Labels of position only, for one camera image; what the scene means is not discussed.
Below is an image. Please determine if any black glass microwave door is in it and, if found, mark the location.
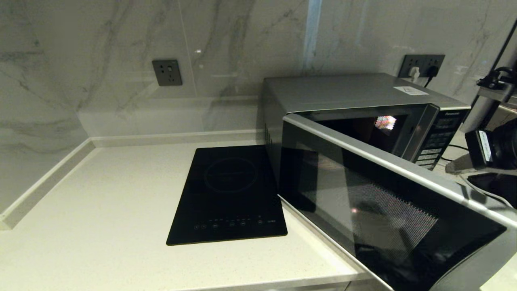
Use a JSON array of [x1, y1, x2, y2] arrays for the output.
[[277, 113, 517, 291]]

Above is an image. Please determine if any flat black appliance base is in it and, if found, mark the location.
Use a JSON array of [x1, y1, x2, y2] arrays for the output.
[[469, 173, 517, 210]]

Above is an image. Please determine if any white paper sticker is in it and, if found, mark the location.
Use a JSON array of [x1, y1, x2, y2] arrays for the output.
[[393, 86, 429, 96]]

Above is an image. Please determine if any black induction cooktop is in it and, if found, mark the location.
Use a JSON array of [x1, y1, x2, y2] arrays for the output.
[[166, 145, 288, 246]]

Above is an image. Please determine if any thin black cable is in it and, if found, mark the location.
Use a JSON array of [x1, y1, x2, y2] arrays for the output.
[[442, 143, 469, 162]]

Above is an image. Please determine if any dark door frame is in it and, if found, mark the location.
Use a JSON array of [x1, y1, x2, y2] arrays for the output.
[[460, 18, 517, 134]]

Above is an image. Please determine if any grey wall socket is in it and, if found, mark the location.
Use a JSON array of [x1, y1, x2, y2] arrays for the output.
[[422, 54, 446, 77], [152, 59, 183, 86], [398, 55, 425, 78]]

